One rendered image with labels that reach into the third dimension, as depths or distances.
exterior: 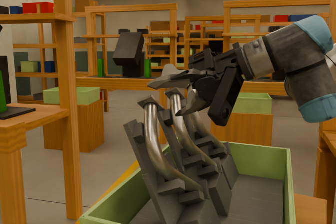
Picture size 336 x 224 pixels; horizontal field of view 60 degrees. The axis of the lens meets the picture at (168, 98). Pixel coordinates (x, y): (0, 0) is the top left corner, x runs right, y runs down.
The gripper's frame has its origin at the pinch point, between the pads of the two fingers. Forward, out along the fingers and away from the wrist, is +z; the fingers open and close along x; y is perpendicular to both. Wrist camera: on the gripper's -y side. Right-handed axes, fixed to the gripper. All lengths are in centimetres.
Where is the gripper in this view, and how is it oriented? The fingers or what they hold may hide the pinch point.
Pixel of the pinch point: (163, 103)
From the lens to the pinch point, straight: 65.7
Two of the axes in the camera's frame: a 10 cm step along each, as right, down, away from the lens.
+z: -8.7, 3.4, 3.6
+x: -5.0, -5.5, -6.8
